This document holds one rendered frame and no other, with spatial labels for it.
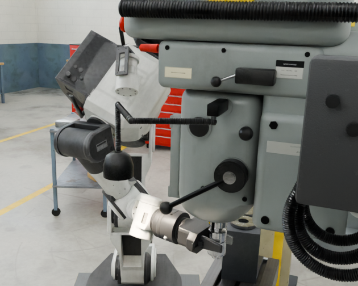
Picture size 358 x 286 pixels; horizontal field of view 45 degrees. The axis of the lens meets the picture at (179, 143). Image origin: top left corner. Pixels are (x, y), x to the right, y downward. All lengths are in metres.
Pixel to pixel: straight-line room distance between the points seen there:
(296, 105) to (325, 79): 0.28
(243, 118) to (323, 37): 0.22
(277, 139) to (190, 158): 0.20
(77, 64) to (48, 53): 11.03
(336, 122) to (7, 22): 11.33
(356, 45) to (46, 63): 11.83
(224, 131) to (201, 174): 0.11
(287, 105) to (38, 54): 11.89
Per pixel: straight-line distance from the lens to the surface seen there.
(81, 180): 4.24
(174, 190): 1.09
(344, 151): 0.62
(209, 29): 0.88
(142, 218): 1.21
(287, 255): 3.07
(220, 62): 0.88
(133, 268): 1.97
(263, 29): 0.85
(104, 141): 1.30
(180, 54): 0.91
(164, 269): 2.28
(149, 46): 1.16
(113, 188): 1.41
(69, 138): 1.32
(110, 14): 11.38
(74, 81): 1.37
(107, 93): 1.34
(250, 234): 1.48
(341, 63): 0.60
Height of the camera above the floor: 1.76
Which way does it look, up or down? 15 degrees down
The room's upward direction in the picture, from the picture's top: 2 degrees clockwise
